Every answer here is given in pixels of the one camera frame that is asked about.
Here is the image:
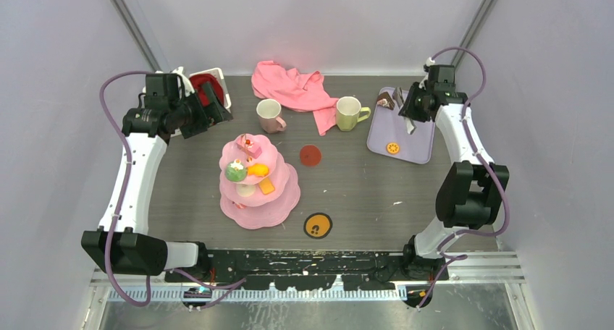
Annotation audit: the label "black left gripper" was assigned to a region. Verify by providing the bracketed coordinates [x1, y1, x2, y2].
[169, 82, 232, 139]

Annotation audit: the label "chocolate cake slice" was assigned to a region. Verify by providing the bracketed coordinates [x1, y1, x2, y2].
[377, 91, 395, 110]

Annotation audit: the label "pink cherry cake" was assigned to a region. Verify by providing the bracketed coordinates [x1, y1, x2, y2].
[235, 134, 262, 158]

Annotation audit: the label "green frog macaron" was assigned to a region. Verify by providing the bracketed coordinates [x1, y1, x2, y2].
[224, 159, 248, 182]

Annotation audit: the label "pink mug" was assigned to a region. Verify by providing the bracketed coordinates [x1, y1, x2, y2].
[256, 99, 287, 134]

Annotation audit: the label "green mug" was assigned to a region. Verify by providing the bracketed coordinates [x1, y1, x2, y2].
[335, 96, 371, 132]

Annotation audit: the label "orange fish-shaped cookie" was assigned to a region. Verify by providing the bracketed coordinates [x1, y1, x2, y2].
[247, 164, 270, 177]

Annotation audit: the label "white round cake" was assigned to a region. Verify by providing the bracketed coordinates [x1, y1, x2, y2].
[235, 184, 256, 198]

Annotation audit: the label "pink three-tier dessert stand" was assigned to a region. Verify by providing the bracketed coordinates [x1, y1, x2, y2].
[219, 133, 300, 229]

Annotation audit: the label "orange wafer bar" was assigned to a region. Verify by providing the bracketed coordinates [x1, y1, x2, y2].
[258, 177, 275, 195]

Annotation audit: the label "metal serving tongs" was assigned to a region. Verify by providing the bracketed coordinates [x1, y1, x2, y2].
[392, 87, 416, 135]

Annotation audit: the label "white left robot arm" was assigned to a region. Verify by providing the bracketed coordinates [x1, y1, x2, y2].
[81, 68, 232, 282]

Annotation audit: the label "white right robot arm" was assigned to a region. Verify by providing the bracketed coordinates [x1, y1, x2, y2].
[398, 62, 509, 280]

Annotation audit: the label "white plastic basket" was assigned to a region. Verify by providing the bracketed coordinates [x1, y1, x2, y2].
[140, 67, 232, 137]

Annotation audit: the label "dark red towel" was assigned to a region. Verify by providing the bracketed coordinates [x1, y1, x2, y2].
[188, 75, 226, 109]

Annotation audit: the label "lavender serving tray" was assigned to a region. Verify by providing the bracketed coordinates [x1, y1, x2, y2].
[366, 104, 435, 164]

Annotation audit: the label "orange lotus-root cookie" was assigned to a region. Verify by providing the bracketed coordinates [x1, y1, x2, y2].
[386, 142, 400, 155]

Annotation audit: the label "pink cloth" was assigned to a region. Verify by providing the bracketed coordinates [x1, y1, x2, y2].
[251, 60, 338, 136]

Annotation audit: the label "red round coaster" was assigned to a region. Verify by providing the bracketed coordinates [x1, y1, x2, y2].
[299, 145, 322, 167]

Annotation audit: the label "orange round sticker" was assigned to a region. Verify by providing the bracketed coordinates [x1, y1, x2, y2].
[303, 213, 333, 240]

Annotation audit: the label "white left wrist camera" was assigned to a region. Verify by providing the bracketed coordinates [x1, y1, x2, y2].
[170, 66, 195, 97]

